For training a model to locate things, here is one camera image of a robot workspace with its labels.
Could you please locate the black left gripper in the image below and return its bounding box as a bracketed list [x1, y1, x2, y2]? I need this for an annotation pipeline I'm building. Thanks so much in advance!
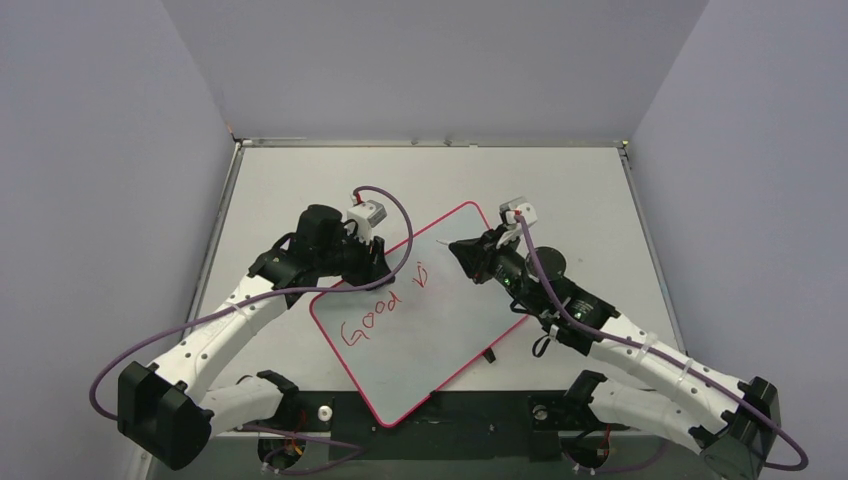
[316, 226, 393, 290]

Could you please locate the pink-framed whiteboard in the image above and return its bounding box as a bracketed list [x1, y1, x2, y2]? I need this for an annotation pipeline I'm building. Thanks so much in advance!
[310, 201, 525, 427]

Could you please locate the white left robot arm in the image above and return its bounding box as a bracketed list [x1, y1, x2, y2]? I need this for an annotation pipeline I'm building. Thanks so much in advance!
[117, 200, 390, 470]

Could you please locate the black whiteboard clip right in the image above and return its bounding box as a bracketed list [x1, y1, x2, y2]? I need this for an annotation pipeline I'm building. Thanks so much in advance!
[482, 348, 496, 364]

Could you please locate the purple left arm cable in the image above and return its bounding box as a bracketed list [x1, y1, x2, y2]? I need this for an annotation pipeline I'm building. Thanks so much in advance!
[88, 185, 415, 423]

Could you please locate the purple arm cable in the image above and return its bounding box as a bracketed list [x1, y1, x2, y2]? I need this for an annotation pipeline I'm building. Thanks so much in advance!
[513, 211, 810, 473]
[88, 185, 415, 423]

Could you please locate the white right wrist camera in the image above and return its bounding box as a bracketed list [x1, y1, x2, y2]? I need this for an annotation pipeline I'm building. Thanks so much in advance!
[499, 196, 538, 244]

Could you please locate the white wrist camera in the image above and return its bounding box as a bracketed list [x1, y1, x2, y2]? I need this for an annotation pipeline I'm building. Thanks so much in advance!
[499, 196, 538, 244]
[345, 200, 387, 244]

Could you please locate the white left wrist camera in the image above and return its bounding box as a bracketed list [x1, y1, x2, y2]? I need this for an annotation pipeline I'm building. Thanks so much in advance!
[345, 200, 387, 244]

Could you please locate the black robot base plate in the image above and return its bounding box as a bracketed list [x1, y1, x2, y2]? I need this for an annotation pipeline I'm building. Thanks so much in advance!
[258, 391, 607, 461]

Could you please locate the aluminium table edge frame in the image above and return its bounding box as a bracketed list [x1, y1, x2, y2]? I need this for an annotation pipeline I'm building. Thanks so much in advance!
[192, 139, 684, 400]

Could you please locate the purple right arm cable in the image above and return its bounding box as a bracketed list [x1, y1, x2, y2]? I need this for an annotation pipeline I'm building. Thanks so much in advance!
[513, 211, 810, 473]

